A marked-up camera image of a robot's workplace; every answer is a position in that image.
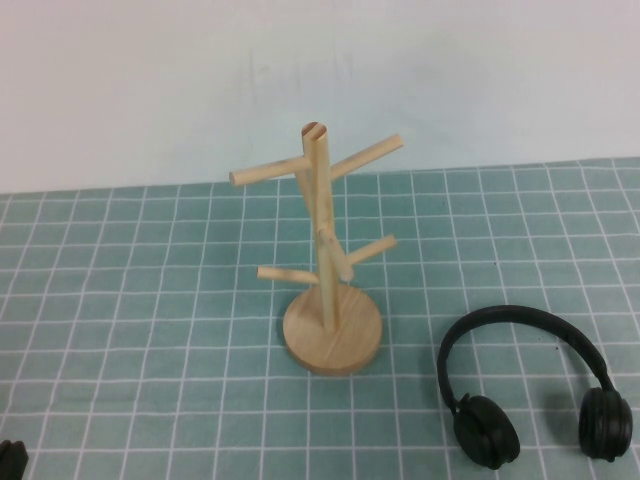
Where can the green white checked tablecloth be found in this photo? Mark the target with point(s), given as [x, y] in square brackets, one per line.
[150, 325]

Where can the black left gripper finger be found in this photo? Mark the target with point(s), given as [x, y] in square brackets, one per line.
[12, 462]

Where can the black over-ear headphones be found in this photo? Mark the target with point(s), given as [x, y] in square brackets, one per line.
[487, 435]

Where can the light wooden peg stand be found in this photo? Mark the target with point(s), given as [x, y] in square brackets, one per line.
[325, 340]

